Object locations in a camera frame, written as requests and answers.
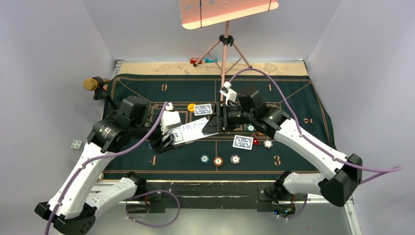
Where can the orange poker chip stack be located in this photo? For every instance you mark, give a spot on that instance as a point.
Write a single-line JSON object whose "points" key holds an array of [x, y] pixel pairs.
{"points": [[218, 161]]}

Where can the gold knob black clamp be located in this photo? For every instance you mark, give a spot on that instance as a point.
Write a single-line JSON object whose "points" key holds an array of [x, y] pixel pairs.
{"points": [[98, 84]]}

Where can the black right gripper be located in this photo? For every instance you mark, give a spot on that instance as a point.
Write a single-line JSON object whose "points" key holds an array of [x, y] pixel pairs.
{"points": [[219, 121]]}

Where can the red clip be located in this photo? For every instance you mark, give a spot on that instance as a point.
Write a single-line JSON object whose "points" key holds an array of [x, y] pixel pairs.
{"points": [[195, 60]]}

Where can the green blue poker chip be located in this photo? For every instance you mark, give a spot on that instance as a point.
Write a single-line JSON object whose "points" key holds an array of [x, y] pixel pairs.
{"points": [[204, 159], [250, 128]]}

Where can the blue playing card deck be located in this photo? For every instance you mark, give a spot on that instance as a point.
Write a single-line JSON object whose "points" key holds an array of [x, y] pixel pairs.
{"points": [[190, 132]]}

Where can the pink music stand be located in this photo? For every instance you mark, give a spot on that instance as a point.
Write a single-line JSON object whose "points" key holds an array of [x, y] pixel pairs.
{"points": [[202, 13]]}

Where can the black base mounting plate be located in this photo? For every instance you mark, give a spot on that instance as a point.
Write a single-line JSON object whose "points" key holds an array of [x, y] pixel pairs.
{"points": [[260, 196]]}

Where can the teal clip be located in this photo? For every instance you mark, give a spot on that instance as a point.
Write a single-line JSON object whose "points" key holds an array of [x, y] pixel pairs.
{"points": [[211, 60]]}

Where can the red black triangle dealer marker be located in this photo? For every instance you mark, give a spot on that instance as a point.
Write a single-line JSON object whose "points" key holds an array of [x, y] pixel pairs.
{"points": [[255, 140]]}

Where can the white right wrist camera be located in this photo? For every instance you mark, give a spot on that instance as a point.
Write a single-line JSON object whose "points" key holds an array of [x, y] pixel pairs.
{"points": [[229, 94]]}

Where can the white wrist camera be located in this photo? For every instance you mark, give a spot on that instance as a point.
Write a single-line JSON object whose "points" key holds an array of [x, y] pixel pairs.
{"points": [[229, 94], [170, 120]]}

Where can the blue playing card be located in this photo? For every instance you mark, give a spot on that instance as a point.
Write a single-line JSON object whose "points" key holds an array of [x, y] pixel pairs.
{"points": [[203, 109], [243, 142]]}

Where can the yellow big blind button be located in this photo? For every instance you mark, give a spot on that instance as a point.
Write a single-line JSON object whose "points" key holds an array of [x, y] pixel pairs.
{"points": [[191, 107]]}

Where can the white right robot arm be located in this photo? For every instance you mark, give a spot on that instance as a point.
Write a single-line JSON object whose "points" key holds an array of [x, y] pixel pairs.
{"points": [[339, 175]]}

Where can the dark green poker mat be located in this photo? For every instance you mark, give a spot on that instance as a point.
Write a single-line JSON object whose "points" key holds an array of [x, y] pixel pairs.
{"points": [[290, 93]]}

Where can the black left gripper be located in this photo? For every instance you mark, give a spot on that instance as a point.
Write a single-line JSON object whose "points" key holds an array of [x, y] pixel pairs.
{"points": [[159, 145]]}

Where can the aluminium frame rail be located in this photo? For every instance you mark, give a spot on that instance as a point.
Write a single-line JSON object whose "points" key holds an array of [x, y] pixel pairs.
{"points": [[86, 205]]}

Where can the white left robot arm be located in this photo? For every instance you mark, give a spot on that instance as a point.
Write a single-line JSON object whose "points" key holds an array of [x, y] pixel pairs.
{"points": [[84, 172]]}

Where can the small grey lego block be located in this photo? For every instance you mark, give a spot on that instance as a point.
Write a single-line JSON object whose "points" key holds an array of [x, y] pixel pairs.
{"points": [[77, 144]]}

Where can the white blue chip stack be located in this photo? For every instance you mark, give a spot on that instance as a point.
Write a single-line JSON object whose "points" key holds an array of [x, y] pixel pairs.
{"points": [[235, 159]]}

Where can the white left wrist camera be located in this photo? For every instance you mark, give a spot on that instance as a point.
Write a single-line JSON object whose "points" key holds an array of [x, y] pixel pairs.
{"points": [[170, 120]]}

